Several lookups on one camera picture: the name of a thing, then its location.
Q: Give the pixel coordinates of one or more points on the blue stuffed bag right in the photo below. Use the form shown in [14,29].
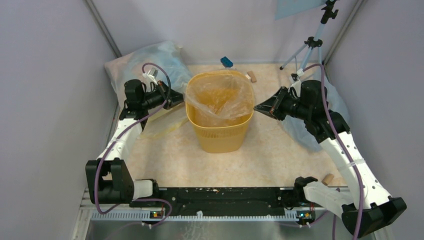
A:
[296,128]

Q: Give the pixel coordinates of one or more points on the large stuffed bag left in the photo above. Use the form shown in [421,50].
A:
[164,54]

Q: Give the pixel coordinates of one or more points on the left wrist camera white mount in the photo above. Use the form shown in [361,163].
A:
[151,76]

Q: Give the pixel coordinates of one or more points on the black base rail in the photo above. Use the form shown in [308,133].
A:
[223,201]

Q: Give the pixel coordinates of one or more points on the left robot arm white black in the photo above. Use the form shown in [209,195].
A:
[108,178]

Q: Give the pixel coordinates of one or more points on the wooden cylinder near right base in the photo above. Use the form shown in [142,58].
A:
[327,179]

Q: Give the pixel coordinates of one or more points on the white cable duct strip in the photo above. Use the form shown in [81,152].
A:
[148,216]

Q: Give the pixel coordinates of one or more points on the light blue tripod stand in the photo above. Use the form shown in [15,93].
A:
[313,42]

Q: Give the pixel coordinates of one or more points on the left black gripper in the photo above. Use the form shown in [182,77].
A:
[172,97]

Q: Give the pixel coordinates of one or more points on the clear plastic trash bag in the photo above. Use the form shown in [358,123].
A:
[221,94]

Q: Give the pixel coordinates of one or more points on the yellow plastic trash bin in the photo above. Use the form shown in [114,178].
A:
[217,135]

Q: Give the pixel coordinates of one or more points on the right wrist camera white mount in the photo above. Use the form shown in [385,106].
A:
[296,80]

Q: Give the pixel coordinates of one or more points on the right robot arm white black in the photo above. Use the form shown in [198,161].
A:
[367,206]

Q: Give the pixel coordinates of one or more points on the blue toy brick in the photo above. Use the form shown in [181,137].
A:
[226,62]

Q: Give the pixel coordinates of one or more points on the yellow plastic bag on floor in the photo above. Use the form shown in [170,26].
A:
[164,122]

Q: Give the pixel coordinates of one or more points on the wooden block rear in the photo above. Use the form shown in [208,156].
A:
[251,76]

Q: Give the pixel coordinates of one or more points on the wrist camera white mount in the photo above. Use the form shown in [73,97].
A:
[296,80]
[151,76]

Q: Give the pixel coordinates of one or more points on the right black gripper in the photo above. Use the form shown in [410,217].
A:
[272,106]

